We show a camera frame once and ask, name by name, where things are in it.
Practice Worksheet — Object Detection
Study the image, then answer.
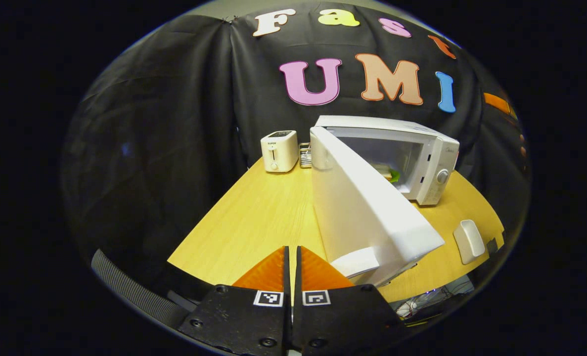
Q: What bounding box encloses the white sandwich holder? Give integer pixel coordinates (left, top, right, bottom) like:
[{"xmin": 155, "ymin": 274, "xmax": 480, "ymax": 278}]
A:
[{"xmin": 453, "ymin": 219, "xmax": 486, "ymax": 265}]

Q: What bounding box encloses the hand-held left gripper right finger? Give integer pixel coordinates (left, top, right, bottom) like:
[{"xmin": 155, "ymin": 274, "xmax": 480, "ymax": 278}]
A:
[{"xmin": 293, "ymin": 246, "xmax": 407, "ymax": 356}]

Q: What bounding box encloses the black backdrop cloth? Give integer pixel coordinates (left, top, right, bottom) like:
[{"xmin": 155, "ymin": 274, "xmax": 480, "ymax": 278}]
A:
[{"xmin": 61, "ymin": 0, "xmax": 531, "ymax": 297}]

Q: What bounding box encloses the white microwave oven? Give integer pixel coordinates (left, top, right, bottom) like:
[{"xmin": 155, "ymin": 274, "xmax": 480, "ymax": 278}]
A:
[{"xmin": 310, "ymin": 115, "xmax": 460, "ymax": 287}]

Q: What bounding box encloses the white toaster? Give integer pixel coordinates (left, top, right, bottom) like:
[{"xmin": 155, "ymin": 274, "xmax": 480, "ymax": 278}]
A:
[{"xmin": 261, "ymin": 130, "xmax": 299, "ymax": 173}]

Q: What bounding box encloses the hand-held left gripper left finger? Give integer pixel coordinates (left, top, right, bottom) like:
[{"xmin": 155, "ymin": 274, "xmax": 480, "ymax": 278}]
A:
[{"xmin": 177, "ymin": 246, "xmax": 293, "ymax": 356}]

